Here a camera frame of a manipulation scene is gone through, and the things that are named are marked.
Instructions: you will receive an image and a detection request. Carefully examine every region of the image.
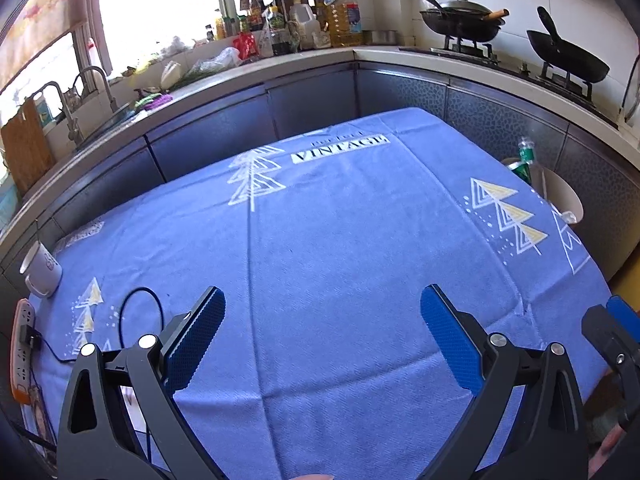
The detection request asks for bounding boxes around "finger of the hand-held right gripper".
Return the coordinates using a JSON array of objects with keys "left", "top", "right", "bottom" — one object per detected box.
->
[
  {"left": 581, "top": 304, "right": 640, "bottom": 428},
  {"left": 606, "top": 296, "right": 640, "bottom": 343}
]

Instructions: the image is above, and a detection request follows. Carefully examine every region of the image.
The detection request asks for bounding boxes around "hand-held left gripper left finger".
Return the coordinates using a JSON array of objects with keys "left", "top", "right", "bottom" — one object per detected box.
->
[{"left": 56, "top": 286, "right": 227, "bottom": 480}]

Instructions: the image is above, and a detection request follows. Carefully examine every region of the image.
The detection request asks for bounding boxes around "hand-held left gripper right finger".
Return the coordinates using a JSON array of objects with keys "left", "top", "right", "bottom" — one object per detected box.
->
[{"left": 420, "top": 283, "right": 591, "bottom": 480}]

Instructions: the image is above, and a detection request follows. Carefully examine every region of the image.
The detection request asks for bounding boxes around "beige plastic wastebasket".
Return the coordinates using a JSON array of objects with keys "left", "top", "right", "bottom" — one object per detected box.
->
[{"left": 500, "top": 156, "right": 585, "bottom": 226}]

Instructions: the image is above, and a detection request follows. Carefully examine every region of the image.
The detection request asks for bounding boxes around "person's right hand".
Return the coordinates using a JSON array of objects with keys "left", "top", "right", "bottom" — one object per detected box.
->
[{"left": 590, "top": 430, "right": 626, "bottom": 478}]

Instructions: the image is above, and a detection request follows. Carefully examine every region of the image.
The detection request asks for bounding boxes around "blue printed tablecloth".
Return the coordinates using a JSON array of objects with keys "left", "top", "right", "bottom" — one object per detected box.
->
[{"left": 22, "top": 106, "right": 616, "bottom": 480}]

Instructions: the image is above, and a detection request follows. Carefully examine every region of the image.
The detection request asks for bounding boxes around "white mug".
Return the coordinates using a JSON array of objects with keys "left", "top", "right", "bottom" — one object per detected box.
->
[{"left": 20, "top": 242, "right": 63, "bottom": 298}]

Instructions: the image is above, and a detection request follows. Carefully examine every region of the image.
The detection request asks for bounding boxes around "white and orange power strip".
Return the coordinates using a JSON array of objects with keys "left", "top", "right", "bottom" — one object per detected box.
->
[{"left": 11, "top": 299, "right": 41, "bottom": 403}]

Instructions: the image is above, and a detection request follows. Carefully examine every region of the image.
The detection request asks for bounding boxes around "gas stove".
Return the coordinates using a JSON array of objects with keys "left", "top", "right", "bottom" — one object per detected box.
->
[{"left": 430, "top": 35, "right": 621, "bottom": 113}]

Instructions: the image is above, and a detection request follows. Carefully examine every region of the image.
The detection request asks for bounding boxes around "wooden cutting board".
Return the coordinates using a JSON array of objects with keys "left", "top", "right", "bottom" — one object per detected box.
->
[{"left": 0, "top": 100, "right": 56, "bottom": 193}]

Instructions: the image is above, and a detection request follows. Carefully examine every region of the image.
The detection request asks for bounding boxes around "metal kitchen faucet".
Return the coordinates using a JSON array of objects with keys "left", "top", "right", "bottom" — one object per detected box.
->
[{"left": 60, "top": 66, "right": 121, "bottom": 143}]

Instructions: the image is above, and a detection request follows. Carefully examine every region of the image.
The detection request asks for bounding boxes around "clear plastic bag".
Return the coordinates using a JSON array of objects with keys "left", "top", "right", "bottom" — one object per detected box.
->
[{"left": 192, "top": 47, "right": 243, "bottom": 73}]

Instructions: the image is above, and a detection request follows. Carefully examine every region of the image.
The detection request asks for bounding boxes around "red packet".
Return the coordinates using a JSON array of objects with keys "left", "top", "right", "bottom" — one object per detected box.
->
[{"left": 234, "top": 31, "right": 261, "bottom": 63}]

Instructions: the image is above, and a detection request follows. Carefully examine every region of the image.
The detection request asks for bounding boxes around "row of condiment bottles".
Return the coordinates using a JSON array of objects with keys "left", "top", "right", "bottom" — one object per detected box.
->
[{"left": 215, "top": 0, "right": 296, "bottom": 58}]

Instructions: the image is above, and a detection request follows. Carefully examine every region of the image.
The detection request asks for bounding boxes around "white plastic jug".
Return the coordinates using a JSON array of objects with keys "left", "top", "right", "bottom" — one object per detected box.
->
[{"left": 289, "top": 2, "right": 321, "bottom": 51}]

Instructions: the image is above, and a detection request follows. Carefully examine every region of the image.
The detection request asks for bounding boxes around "window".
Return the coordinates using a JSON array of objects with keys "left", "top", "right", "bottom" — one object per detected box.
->
[{"left": 0, "top": 0, "right": 241, "bottom": 91}]

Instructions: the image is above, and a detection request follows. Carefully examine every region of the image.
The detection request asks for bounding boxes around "yellow cooking oil bottle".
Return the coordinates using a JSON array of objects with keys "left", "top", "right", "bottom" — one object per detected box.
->
[{"left": 325, "top": 0, "right": 364, "bottom": 48}]

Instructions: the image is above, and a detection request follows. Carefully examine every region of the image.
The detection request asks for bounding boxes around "pink roller blind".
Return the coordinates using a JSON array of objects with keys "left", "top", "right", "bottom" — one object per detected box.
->
[{"left": 0, "top": 0, "right": 86, "bottom": 91}]

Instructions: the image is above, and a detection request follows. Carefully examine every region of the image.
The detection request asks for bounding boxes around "black cable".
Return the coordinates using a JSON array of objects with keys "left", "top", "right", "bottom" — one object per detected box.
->
[{"left": 37, "top": 287, "right": 165, "bottom": 363}]

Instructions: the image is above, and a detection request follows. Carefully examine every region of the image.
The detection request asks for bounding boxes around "black wok with wooden handle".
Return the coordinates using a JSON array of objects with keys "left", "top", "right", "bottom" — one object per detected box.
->
[{"left": 419, "top": 0, "right": 511, "bottom": 44}]

